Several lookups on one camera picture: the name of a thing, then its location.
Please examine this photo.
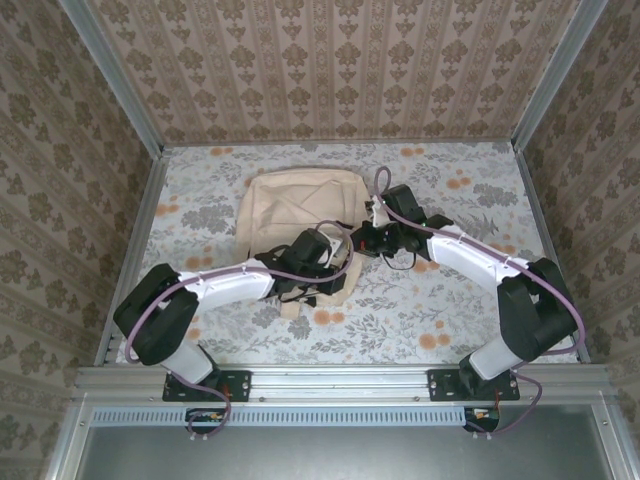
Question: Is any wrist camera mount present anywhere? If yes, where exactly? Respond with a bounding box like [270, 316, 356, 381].
[324, 234, 349, 266]
[366, 197, 390, 226]

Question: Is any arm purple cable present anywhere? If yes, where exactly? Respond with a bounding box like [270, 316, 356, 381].
[373, 167, 586, 437]
[124, 219, 356, 442]

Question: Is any left gripper black thin cable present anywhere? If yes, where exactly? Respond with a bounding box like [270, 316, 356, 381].
[277, 284, 321, 307]

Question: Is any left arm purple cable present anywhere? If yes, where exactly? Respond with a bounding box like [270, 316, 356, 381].
[124, 219, 356, 442]

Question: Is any gripper black thin cable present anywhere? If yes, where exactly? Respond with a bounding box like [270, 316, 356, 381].
[382, 252, 419, 271]
[277, 284, 321, 307]

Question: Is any grey slotted cable duct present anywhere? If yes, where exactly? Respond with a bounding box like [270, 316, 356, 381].
[92, 406, 474, 428]

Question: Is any beige fabric backpack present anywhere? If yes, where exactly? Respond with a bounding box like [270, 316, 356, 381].
[235, 167, 382, 321]

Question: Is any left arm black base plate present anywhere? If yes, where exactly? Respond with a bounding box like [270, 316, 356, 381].
[162, 369, 251, 403]

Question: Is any grey metal panel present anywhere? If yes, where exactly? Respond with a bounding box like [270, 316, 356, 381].
[79, 424, 614, 480]

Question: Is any left aluminium side rail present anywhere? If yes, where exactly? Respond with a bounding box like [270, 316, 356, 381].
[94, 147, 174, 366]

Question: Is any floral patterned table cover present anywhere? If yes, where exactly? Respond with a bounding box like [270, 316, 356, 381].
[107, 142, 584, 365]

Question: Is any right aluminium side rail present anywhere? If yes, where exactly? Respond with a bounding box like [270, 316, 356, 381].
[512, 142, 592, 365]

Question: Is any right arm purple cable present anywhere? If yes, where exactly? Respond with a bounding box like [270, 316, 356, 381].
[373, 167, 586, 437]

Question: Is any left aluminium corner post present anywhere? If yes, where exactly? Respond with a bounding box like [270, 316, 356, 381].
[58, 0, 166, 157]

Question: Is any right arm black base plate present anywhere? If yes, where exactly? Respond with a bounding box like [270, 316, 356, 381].
[427, 368, 521, 403]

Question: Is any right aluminium corner post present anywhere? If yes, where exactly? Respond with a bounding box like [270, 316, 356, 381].
[510, 0, 610, 154]

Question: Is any aluminium corner post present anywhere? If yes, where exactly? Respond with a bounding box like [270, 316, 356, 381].
[58, 0, 166, 157]
[510, 0, 610, 154]

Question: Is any right gripper black thin cable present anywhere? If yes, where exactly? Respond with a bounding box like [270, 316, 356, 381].
[382, 252, 419, 271]

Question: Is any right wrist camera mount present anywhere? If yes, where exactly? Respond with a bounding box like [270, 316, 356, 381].
[366, 197, 390, 226]

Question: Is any aluminium front frame rail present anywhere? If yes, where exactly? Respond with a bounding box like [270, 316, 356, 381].
[73, 363, 617, 401]

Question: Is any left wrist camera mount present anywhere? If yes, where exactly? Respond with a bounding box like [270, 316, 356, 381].
[324, 234, 349, 266]

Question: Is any aluminium side rail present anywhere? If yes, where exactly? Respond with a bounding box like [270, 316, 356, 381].
[512, 142, 592, 365]
[94, 147, 174, 366]

